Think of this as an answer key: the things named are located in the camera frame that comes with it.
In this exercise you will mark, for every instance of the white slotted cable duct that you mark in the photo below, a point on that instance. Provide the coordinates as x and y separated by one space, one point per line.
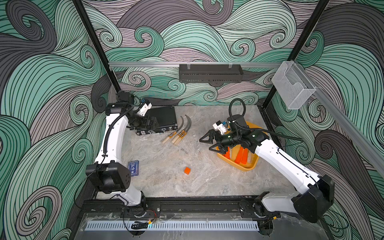
175 226

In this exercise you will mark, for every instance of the wooden handle sickle with label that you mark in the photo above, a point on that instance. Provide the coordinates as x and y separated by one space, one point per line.
170 136

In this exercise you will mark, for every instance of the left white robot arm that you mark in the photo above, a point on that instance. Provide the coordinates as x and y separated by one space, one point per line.
107 174

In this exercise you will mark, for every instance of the black ribbed storage case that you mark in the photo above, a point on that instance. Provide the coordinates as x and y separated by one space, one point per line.
166 117

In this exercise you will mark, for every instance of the clear acrylic wall holder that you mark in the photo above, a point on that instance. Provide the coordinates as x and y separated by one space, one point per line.
293 84

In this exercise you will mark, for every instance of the small orange block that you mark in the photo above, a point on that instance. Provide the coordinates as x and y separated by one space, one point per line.
187 171

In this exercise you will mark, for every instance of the yellow plastic tray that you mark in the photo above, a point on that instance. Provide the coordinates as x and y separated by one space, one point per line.
241 127

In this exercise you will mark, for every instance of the blue card pack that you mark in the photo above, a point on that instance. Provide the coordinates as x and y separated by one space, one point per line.
133 166

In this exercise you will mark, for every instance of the black wall shelf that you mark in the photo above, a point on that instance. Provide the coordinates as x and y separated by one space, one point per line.
213 74

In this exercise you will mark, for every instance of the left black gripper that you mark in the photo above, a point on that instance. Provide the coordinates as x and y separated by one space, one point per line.
144 126

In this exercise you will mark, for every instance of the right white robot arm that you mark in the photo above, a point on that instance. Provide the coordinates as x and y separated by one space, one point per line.
313 194

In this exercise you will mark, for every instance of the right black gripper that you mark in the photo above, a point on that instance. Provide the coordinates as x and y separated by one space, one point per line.
218 135

